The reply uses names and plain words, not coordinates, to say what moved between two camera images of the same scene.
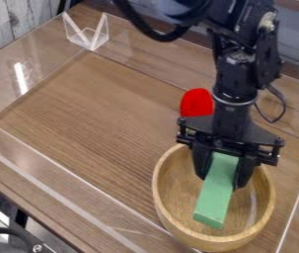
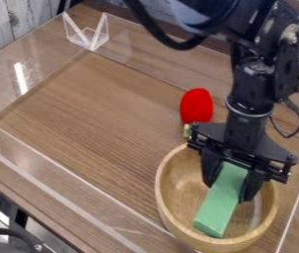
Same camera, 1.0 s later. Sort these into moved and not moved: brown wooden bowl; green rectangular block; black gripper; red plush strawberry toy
Moved: black gripper; green rectangular block
Not moved: red plush strawberry toy; brown wooden bowl
